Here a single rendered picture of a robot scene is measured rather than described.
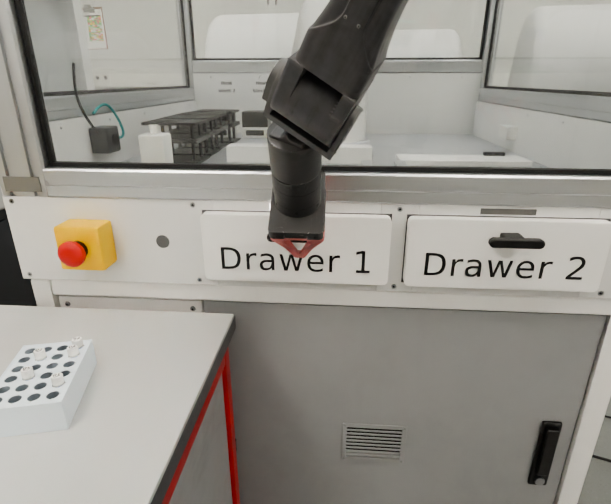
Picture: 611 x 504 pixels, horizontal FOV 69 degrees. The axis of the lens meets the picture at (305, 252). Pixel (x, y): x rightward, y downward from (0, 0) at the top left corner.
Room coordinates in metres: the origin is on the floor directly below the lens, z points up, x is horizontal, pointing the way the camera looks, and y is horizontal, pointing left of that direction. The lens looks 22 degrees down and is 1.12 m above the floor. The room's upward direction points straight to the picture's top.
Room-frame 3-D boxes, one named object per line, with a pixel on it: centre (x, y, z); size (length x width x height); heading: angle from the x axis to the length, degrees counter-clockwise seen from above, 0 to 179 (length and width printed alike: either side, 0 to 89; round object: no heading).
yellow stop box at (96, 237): (0.65, 0.35, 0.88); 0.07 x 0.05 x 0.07; 86
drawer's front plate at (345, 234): (0.64, 0.02, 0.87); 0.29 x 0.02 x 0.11; 86
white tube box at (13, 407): (0.43, 0.31, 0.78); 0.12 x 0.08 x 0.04; 10
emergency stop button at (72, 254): (0.62, 0.35, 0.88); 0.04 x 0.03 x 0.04; 86
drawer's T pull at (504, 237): (0.59, -0.30, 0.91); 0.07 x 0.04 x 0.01; 86
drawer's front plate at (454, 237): (0.62, -0.30, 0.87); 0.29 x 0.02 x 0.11; 86
